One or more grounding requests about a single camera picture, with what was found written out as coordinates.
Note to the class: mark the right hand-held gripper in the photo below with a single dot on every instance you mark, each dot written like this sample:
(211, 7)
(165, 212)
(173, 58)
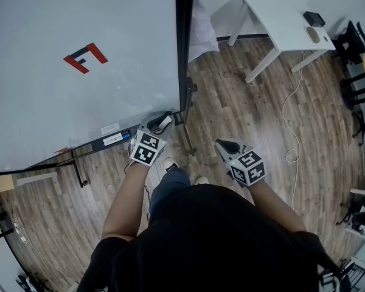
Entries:
(246, 169)

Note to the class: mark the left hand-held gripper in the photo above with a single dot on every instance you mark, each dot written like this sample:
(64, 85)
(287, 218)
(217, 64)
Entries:
(146, 151)

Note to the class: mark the person's left forearm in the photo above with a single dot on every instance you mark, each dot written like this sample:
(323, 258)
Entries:
(124, 205)

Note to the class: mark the person's right forearm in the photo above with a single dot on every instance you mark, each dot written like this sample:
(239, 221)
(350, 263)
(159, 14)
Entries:
(276, 208)

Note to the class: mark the large whiteboard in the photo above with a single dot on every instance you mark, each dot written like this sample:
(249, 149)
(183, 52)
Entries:
(64, 102)

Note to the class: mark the person's left shoe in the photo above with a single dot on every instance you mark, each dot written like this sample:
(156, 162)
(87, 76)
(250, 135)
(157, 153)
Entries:
(171, 164)

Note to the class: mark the person's shoe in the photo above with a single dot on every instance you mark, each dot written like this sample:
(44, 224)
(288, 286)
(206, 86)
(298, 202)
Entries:
(171, 164)
(202, 180)

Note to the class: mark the person's right shoe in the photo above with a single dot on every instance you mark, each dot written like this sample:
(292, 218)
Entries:
(202, 180)

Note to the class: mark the black marker tray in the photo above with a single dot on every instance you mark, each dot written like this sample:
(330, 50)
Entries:
(109, 141)

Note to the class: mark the person's left leg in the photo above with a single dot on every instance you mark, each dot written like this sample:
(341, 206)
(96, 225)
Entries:
(170, 187)

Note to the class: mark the person's black shirt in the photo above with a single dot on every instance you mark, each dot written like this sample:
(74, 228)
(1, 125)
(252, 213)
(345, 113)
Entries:
(207, 245)

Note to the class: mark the red zigzag tape strip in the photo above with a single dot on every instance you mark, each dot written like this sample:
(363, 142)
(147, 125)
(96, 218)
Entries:
(65, 150)

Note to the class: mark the red and black tape mark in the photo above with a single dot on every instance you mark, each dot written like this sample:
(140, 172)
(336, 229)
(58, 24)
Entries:
(86, 58)

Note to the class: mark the white hanging cloth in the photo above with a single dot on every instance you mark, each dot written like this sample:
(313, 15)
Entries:
(202, 32)

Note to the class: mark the white shelf board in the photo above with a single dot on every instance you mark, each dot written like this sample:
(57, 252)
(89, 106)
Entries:
(36, 179)

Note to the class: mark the white rectangular table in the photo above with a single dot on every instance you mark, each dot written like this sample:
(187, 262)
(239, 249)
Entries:
(289, 29)

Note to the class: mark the small oval pouch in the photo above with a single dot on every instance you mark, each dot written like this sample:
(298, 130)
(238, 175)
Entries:
(312, 35)

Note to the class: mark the small black case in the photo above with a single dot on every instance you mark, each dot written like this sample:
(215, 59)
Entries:
(314, 18)

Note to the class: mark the light wooden block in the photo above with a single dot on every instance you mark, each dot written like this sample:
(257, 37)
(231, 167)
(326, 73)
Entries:
(2, 184)

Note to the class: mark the white power strip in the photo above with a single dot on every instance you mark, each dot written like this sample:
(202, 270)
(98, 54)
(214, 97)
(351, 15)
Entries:
(20, 233)

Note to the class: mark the black metal rack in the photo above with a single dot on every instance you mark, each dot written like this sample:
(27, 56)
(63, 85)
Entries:
(0, 222)

